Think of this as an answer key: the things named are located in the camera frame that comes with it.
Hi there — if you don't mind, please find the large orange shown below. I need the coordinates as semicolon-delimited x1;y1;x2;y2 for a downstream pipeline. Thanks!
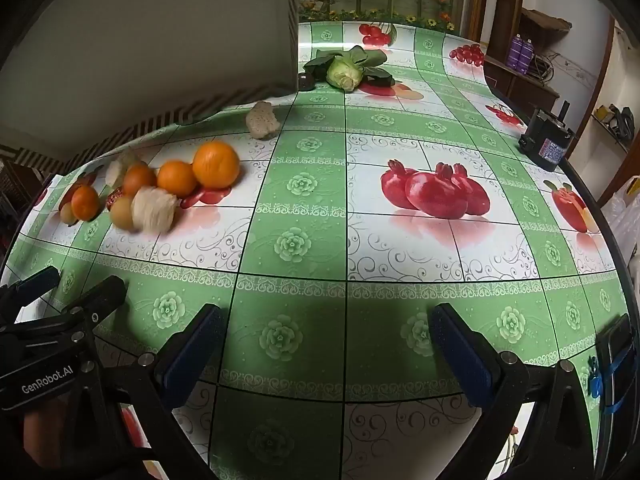
192;141;242;190

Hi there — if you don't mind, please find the person's left hand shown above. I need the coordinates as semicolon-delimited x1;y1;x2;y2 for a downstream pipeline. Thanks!
20;400;81;480

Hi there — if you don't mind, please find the green bok choy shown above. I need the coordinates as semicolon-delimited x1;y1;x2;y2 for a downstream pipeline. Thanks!
303;45;391;92

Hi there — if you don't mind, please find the small orange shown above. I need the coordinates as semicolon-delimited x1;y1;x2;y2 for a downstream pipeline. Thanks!
122;164;157;197
156;160;198;197
70;186;101;222

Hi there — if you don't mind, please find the white tray striped rim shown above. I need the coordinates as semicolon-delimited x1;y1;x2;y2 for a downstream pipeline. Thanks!
0;0;302;166

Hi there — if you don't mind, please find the green printed tablecloth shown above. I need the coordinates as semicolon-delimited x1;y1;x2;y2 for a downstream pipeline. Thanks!
0;20;631;480

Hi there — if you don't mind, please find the blue strap clip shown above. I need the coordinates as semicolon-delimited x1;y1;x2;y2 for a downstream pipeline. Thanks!
586;355;632;416

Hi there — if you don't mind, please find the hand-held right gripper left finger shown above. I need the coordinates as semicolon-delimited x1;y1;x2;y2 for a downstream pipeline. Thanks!
74;304;226;480

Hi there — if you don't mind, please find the white plastic bag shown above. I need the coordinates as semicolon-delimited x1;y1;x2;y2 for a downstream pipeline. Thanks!
597;175;640;261

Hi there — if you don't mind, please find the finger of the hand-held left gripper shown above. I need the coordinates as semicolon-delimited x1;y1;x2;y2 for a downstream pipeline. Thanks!
0;266;61;314
56;275;128;332

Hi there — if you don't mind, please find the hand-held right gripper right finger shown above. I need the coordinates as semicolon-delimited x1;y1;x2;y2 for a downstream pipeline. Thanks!
430;302;601;480

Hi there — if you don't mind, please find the dark green vegetable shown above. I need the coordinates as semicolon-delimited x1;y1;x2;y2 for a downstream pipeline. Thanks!
362;66;396;87

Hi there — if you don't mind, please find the wooden shelf unit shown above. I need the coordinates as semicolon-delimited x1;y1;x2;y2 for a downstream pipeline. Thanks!
465;0;616;111

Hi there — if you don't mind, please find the black electric motor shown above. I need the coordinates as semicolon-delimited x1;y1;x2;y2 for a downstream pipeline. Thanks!
517;101;576;172

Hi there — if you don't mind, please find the tan round longan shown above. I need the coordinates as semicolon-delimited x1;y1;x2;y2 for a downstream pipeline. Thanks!
109;196;135;231

